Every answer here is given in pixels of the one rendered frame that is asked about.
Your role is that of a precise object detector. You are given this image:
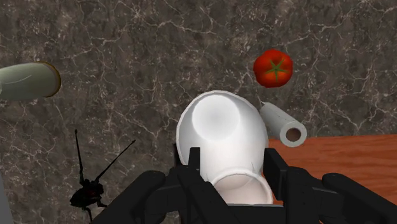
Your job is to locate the black insect figure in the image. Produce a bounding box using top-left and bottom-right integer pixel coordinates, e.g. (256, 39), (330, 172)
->
(69, 129), (137, 223)

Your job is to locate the white vase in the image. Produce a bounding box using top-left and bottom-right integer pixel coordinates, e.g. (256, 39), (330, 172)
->
(176, 90), (274, 206)

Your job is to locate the white paper roll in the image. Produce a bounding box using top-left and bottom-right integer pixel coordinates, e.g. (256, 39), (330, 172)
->
(260, 101), (308, 148)

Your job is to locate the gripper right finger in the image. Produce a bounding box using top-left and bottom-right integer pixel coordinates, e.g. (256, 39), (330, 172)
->
(263, 148), (397, 224)

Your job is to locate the red tomato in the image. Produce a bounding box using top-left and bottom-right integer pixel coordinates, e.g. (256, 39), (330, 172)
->
(253, 48), (294, 88)

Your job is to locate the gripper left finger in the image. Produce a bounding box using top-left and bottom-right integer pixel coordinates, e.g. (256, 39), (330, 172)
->
(90, 144), (240, 224)

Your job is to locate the pale green cylinder cup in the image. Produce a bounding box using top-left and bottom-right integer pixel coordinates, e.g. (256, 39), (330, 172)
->
(0, 61), (62, 101)

